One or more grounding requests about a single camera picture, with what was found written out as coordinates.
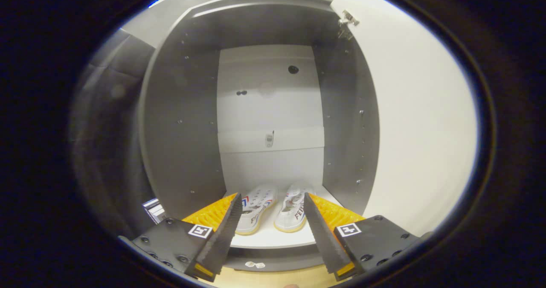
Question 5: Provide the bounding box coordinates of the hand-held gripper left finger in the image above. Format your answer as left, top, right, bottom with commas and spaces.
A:
119, 193, 243, 282

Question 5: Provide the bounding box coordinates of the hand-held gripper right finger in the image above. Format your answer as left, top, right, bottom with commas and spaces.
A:
304, 193, 427, 281

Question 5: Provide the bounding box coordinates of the white canvas shoe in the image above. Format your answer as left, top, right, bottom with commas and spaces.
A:
235, 186, 278, 236
274, 183, 316, 233

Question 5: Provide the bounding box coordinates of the grey shoe cabinet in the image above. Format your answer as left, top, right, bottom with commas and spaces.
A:
139, 0, 380, 272

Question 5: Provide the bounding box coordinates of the white shoe cabinet door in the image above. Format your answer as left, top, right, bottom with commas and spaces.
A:
331, 0, 478, 238

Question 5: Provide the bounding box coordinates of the white cabinet shelf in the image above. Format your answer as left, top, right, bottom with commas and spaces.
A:
224, 185, 342, 249

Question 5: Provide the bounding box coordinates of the metal door hinge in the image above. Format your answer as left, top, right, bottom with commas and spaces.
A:
338, 10, 360, 29

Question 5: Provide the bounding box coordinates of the black backdrop cloth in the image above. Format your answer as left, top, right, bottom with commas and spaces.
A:
70, 28, 156, 237

